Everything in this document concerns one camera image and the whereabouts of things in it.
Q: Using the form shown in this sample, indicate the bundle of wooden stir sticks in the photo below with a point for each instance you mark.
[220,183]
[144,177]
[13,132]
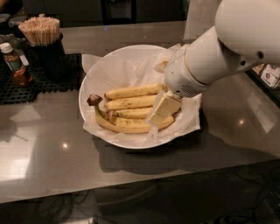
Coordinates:
[41,30]

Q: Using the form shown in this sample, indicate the bottom curved yellow banana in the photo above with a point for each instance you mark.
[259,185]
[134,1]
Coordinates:
[119,125]

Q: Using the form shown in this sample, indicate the white bowl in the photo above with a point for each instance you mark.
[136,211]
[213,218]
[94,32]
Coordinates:
[116,55]

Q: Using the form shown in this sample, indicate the black stir stick cup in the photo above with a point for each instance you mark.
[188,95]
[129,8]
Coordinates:
[52,59]

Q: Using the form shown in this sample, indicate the white paper liner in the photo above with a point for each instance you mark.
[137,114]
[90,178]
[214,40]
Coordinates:
[116,73]

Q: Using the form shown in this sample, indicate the brown sauce bottle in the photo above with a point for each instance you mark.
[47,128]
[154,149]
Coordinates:
[18,70]

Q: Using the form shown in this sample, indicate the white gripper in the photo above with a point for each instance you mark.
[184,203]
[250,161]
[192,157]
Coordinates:
[178,75]

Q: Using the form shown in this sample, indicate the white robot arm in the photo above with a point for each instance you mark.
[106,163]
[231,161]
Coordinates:
[246,33]

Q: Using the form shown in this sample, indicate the black rubber mesh mat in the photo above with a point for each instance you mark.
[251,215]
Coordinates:
[10,93]

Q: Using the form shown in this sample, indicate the dark lidded shaker jar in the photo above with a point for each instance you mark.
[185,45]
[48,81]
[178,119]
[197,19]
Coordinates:
[6,33]

